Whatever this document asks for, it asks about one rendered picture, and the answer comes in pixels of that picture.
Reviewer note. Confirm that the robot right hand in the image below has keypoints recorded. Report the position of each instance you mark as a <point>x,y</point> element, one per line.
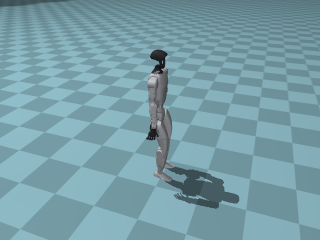
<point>152,133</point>

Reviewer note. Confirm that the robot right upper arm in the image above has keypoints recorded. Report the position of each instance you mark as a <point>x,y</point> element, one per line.
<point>152,85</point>

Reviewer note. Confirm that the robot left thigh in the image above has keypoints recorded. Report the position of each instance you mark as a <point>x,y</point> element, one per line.
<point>168,123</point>

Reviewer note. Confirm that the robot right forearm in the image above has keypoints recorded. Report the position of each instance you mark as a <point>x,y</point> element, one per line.
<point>153,115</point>

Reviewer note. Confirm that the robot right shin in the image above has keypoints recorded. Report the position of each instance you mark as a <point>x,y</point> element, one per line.
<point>160,161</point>

